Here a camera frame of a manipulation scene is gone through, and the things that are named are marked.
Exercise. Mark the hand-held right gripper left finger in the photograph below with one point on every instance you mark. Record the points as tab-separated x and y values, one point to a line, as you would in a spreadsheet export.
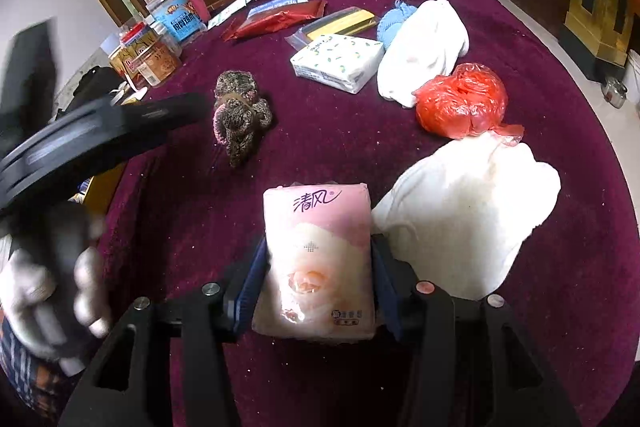
250	287

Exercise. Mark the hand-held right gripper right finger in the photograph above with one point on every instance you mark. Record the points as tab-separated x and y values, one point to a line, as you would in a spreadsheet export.
387	292

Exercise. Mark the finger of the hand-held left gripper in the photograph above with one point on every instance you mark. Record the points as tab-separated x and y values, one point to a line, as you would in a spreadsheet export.
170	117

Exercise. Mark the pink tissue pack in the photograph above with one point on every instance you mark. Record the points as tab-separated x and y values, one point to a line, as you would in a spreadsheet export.
320	257

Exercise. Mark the large white towel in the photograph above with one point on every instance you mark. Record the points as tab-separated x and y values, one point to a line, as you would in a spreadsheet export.
465	207

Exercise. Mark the person's left hand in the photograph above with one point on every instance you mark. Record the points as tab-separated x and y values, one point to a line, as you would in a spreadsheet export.
92	292

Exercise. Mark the brown label plastic jar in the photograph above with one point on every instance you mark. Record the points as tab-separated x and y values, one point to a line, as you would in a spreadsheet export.
150	64

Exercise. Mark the brown knitted cloth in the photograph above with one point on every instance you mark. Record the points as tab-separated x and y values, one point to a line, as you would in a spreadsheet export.
240	117

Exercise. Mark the red label plastic jar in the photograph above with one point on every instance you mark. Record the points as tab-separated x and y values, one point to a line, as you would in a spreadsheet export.
134	34

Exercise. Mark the blue label plastic jar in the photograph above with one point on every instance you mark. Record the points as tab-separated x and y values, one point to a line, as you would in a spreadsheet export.
182	22

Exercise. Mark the pink bottle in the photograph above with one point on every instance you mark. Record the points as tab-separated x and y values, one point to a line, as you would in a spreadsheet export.
196	4

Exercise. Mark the red foil packet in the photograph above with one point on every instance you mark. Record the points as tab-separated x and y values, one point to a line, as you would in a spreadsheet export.
275	21

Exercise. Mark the blue and white sachet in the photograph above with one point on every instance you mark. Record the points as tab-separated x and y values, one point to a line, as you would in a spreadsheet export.
275	4

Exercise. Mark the white tissue pack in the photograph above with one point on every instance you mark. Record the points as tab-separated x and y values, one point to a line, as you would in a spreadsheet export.
340	62

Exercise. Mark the zip bag of yellow sponges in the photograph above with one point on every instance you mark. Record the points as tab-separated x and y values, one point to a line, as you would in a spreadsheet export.
340	24

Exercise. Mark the red plastic bag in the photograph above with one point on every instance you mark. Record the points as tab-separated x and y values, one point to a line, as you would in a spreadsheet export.
460	104

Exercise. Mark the light blue yarn ball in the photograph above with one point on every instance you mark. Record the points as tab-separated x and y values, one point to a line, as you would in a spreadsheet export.
392	22

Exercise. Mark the knotted white towel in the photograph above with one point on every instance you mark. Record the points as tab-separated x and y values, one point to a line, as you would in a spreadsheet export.
425	52

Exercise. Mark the steel kettle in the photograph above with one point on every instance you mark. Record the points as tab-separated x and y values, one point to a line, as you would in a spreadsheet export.
614	93

